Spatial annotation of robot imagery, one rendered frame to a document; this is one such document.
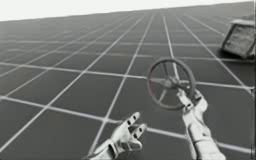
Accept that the dark steering wheel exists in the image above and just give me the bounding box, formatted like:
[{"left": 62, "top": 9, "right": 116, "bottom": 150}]
[{"left": 146, "top": 57, "right": 197, "bottom": 111}]

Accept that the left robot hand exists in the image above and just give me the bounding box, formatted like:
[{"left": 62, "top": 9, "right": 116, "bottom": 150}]
[{"left": 110, "top": 111, "right": 148, "bottom": 154}]

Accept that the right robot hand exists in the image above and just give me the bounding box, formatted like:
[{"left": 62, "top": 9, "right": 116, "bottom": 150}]
[{"left": 176, "top": 88, "right": 209, "bottom": 132}]

